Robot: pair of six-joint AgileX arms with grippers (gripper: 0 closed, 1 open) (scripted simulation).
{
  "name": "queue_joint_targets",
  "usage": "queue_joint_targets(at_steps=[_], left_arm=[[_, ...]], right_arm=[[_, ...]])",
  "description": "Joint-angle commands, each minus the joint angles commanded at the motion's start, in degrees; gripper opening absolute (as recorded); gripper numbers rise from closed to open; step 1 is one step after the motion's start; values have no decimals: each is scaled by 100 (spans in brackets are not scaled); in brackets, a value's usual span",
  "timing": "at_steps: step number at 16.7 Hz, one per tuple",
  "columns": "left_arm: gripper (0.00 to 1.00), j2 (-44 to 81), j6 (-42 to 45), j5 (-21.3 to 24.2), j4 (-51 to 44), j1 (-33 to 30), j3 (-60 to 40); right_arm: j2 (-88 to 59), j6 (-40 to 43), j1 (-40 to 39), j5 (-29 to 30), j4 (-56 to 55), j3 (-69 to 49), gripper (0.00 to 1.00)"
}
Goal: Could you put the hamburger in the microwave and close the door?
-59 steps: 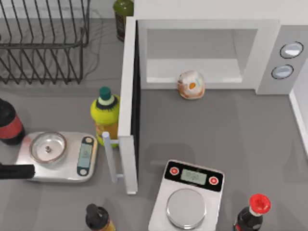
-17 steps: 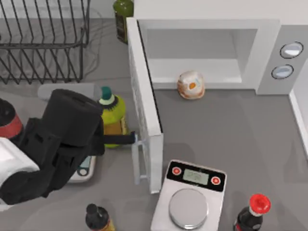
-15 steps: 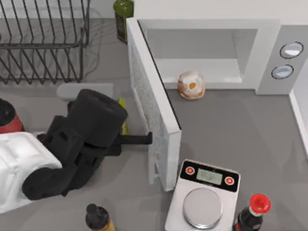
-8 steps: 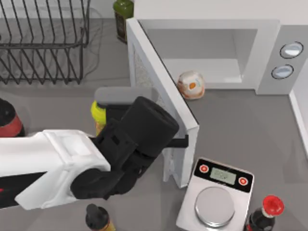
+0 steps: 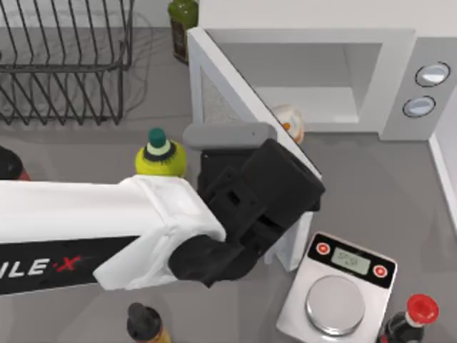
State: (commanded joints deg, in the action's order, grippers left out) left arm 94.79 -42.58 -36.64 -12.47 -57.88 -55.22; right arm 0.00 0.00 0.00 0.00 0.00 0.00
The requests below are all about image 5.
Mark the white and orange cup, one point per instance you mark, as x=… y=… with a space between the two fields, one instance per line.
x=291 y=119

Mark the white microwave door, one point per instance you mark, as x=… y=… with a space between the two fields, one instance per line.
x=218 y=89

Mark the yellow-green bottle with green cap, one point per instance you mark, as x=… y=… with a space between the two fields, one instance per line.
x=160 y=160

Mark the silver kitchen scale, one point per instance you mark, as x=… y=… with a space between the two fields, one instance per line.
x=335 y=300

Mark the round microwave knob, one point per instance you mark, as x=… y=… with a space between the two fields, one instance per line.
x=432 y=74
x=419 y=106

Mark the pale microwave oven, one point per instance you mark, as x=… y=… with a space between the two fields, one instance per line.
x=400 y=71

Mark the black bottle with red cap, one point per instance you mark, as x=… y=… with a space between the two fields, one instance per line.
x=421 y=309

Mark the dark green bottle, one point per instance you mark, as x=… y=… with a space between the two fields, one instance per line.
x=182 y=21

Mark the yellow bottle with black cap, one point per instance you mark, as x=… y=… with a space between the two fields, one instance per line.
x=143 y=323

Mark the black and red bottle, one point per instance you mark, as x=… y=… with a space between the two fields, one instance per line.
x=10 y=166

